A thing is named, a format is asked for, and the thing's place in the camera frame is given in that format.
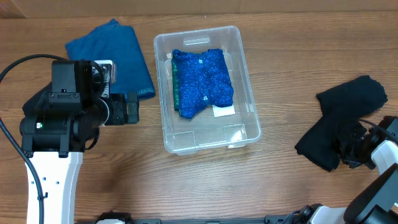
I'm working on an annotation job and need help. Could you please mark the black garment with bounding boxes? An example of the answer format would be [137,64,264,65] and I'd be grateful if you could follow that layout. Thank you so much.
[295,75,387,172]

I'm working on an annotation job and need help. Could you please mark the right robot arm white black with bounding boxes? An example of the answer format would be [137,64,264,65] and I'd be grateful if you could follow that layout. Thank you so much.
[283,116,397,224]

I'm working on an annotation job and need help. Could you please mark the clear plastic storage bin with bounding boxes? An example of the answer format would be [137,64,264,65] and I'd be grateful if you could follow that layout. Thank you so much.
[154,26,261,155]

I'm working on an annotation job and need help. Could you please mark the blue denim jeans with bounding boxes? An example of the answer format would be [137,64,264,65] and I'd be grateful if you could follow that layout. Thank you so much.
[65,19,155,100]

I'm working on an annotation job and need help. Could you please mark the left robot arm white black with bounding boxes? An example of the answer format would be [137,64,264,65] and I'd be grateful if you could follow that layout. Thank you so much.
[20,60,139,223]

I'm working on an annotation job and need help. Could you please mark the shiny blue-green sequin garment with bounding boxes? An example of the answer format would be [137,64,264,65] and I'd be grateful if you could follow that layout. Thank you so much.
[171,49,234,119]

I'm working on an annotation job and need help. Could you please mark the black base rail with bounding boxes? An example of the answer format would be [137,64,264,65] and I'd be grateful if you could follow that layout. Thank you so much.
[74,210,299,224]

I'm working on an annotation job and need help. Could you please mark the white label sticker in bin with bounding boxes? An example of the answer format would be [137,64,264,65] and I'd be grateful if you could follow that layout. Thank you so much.
[212,105,235,118]

